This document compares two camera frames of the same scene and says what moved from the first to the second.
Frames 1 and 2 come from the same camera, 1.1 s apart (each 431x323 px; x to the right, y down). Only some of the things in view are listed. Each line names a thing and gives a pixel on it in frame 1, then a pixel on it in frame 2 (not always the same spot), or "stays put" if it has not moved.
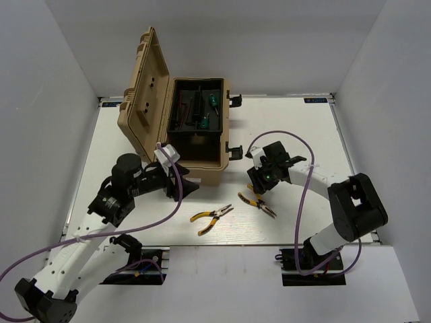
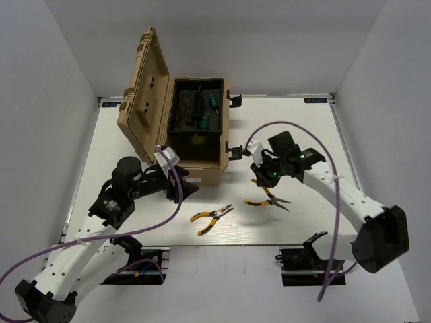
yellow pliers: (258, 202) → (273, 200)
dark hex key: (184, 104) stays put
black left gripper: (172, 190) stays put
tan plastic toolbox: (143, 116) stays put
